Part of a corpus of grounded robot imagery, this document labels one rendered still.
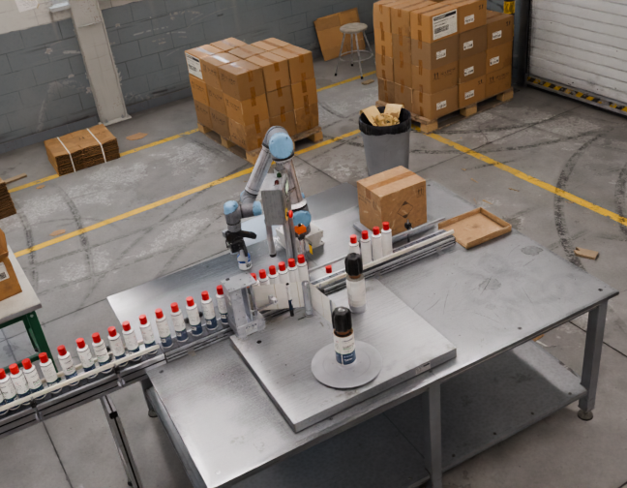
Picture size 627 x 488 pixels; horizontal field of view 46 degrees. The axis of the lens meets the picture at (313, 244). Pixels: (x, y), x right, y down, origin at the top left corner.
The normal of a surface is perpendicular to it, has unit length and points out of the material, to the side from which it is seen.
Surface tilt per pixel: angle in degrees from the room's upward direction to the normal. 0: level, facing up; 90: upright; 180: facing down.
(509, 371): 0
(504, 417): 2
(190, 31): 90
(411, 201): 90
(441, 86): 93
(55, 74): 90
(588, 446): 0
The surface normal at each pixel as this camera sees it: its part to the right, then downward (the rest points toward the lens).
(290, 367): -0.11, -0.84
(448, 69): 0.57, 0.33
